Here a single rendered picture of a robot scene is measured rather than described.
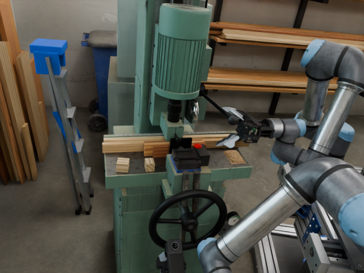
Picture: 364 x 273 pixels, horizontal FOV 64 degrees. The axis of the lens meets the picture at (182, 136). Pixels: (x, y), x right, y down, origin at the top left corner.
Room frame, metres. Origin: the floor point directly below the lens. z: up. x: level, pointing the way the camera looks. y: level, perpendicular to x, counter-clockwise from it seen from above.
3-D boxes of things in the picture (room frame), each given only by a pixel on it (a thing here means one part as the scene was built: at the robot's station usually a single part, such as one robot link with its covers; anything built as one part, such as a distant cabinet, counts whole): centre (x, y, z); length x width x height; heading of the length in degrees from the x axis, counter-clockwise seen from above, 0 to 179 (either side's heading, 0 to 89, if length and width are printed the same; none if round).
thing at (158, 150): (1.04, 0.00, 0.93); 0.23 x 0.02 x 0.05; 109
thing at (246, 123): (0.98, -0.27, 1.10); 0.12 x 0.09 x 0.08; 109
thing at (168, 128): (1.10, 0.05, 1.00); 0.14 x 0.07 x 0.09; 19
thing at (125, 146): (1.09, 0.00, 0.92); 0.66 x 0.02 x 0.04; 109
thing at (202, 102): (1.31, -0.05, 1.02); 0.09 x 0.07 x 0.12; 109
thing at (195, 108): (1.24, -0.03, 1.02); 0.12 x 0.03 x 0.12; 19
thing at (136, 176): (0.98, -0.01, 0.87); 0.61 x 0.30 x 0.06; 109
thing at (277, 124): (1.02, -0.34, 1.09); 0.08 x 0.05 x 0.08; 19
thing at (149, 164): (0.92, 0.11, 0.92); 0.04 x 0.03 x 0.04; 20
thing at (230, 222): (0.96, -0.27, 0.65); 0.06 x 0.04 x 0.08; 109
